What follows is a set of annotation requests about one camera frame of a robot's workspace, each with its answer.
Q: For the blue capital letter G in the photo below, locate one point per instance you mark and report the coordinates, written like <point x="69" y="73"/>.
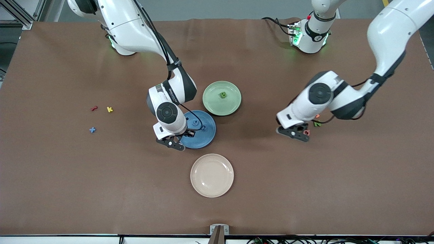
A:
<point x="200" y="128"/>

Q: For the green plate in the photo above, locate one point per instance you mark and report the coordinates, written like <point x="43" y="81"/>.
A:
<point x="217" y="101"/>

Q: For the aluminium extrusion frame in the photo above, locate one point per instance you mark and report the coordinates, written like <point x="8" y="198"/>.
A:
<point x="15" y="23"/>

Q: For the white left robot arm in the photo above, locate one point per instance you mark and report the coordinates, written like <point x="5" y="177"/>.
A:
<point x="390" y="34"/>

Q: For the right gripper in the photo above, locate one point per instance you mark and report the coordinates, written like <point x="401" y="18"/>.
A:
<point x="188" y="133"/>

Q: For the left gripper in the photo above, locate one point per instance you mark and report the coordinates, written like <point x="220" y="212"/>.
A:
<point x="301" y="127"/>

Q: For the brown table cover sheet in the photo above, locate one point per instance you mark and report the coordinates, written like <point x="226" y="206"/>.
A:
<point x="135" y="186"/>

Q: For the blue plate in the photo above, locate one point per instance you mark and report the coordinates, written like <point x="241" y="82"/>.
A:
<point x="203" y="139"/>

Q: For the grey metal camera bracket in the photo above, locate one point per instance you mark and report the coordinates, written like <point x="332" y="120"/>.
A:
<point x="219" y="229"/>

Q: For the beige plate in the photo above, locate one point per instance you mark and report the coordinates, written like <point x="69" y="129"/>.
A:
<point x="212" y="175"/>

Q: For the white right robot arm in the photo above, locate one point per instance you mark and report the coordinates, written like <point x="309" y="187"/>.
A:
<point x="129" y="30"/>

